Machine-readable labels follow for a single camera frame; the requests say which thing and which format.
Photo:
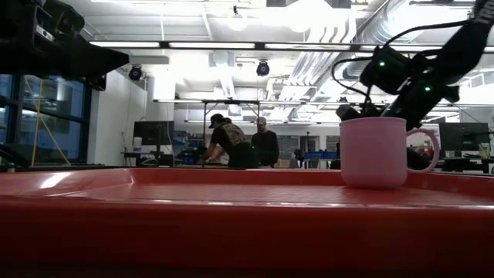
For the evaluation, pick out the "black background station frame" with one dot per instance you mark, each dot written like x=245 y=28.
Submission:
x=231 y=102

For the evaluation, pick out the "white bucket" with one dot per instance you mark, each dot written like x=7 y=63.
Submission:
x=137 y=144

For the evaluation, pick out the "blue storage bins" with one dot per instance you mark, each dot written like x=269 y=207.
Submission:
x=320 y=155

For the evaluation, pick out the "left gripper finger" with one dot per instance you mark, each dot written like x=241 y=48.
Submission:
x=100 y=60

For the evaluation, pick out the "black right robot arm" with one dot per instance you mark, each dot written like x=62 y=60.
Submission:
x=463 y=42

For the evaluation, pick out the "black aluminium table frame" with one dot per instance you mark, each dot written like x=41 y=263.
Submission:
x=58 y=167

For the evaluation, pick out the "silver ventilation duct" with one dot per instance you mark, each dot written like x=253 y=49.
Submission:
x=386 y=23

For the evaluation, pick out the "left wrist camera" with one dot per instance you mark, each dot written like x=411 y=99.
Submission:
x=45 y=32

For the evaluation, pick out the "dark glass window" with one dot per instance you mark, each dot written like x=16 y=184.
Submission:
x=58 y=116

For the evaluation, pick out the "pink plastic mug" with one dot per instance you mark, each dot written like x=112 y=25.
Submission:
x=370 y=154

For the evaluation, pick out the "black round ceiling fixture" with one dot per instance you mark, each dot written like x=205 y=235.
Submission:
x=135 y=72
x=262 y=68

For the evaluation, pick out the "person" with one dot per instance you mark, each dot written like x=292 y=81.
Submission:
x=266 y=144
x=231 y=143

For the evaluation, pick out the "long ceiling light strip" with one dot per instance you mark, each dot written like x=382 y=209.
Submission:
x=212 y=45

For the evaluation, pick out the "red plastic tray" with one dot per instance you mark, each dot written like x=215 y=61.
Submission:
x=231 y=231

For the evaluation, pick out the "black computer monitor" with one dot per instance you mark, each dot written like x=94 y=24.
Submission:
x=153 y=133
x=463 y=136

